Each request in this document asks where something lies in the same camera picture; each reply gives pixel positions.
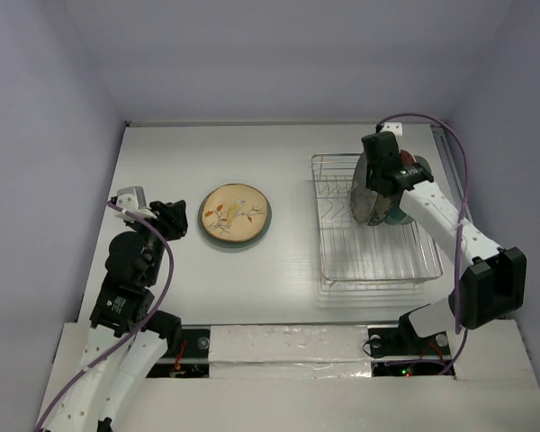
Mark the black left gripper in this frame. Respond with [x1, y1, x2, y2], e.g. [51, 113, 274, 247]
[128, 199, 187, 284]

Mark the right side aluminium rail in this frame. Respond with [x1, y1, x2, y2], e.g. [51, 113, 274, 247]
[430, 124, 503, 311]

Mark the dark blue patterned plate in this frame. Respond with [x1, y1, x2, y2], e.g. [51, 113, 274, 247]
[366, 195, 393, 226]

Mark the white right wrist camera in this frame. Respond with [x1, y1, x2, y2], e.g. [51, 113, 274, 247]
[375, 121, 403, 137]

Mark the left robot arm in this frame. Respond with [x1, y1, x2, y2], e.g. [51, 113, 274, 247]
[35, 193, 188, 431]

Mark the foil covered front panel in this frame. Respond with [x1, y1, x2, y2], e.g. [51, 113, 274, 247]
[208, 325, 372, 380]

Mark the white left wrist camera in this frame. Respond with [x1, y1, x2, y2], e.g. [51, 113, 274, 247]
[108, 186, 152, 223]

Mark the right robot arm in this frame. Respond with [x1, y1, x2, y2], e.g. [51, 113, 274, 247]
[350, 130, 527, 359]

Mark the red plate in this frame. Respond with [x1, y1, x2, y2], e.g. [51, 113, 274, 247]
[400, 149, 416, 167]

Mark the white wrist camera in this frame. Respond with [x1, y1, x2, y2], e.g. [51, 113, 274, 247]
[375, 121, 403, 137]
[108, 186, 152, 223]

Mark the teal blue plate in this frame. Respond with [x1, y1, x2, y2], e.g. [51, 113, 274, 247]
[199, 196, 272, 249]

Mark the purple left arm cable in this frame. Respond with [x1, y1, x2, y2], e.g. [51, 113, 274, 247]
[33, 202, 176, 432]

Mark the grey crane pattern plate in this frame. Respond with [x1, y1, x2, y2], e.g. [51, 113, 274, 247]
[350, 153, 381, 226]

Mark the beige bird plate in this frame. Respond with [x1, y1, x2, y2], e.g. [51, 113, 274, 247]
[198, 184, 272, 246]

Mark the green floral plate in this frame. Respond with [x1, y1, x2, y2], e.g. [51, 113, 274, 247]
[384, 155, 432, 226]

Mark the metal wire dish rack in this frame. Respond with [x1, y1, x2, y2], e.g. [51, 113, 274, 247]
[310, 153, 443, 285]

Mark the white back edge rail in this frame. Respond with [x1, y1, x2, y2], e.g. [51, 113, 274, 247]
[124, 118, 445, 128]

